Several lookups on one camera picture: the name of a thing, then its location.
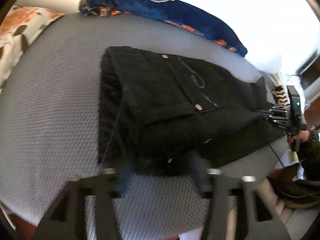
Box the black denim pants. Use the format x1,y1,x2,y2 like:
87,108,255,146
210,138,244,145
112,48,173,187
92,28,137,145
98,47,284,176

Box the right hand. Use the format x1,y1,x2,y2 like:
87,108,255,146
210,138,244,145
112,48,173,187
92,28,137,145
287,130,312,146

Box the black cream striped knit cloth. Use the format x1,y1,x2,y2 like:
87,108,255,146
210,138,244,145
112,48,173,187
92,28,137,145
272,86,290,106

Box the grey mesh mattress pad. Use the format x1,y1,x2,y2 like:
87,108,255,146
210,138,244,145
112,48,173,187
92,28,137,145
1,13,278,239

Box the blue floral blanket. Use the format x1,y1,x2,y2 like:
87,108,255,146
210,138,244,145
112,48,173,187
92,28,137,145
79,0,247,57

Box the white orange floral pillow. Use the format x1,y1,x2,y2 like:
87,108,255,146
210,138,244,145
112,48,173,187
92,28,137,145
1,5,65,90

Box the black cable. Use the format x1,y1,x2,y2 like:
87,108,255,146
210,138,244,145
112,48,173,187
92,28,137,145
267,142,287,169

